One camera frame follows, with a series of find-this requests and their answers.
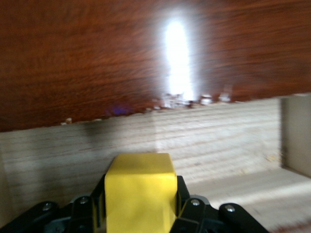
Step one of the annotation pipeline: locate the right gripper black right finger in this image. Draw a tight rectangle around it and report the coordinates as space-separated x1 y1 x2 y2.
170 175 270 233

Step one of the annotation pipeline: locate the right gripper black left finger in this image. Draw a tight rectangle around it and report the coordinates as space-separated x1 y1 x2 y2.
0 175 107 233

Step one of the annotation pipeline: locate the yellow block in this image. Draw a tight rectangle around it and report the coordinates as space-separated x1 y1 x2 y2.
104 152 177 233

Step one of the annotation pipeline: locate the light wood drawer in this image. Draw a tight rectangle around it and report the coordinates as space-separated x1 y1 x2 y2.
0 93 311 233

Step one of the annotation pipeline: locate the dark brown wooden cabinet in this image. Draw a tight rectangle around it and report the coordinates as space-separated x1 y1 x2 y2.
0 0 311 133

